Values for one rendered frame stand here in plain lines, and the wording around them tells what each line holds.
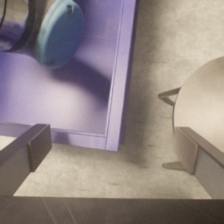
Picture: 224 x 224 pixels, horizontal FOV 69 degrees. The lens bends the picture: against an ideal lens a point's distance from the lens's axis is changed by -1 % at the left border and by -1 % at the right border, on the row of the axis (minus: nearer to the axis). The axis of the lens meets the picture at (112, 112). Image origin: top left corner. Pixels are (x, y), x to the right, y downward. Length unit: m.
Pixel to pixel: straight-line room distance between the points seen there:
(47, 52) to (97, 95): 0.22
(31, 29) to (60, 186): 0.57
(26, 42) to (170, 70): 0.55
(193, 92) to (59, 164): 0.51
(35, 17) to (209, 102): 0.35
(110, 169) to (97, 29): 0.45
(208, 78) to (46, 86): 0.38
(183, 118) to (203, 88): 0.08
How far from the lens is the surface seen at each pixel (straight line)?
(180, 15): 0.81
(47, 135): 0.16
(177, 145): 0.17
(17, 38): 0.20
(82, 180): 0.65
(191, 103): 0.39
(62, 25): 0.22
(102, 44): 0.46
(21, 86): 0.49
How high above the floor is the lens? 0.61
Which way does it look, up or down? 79 degrees down
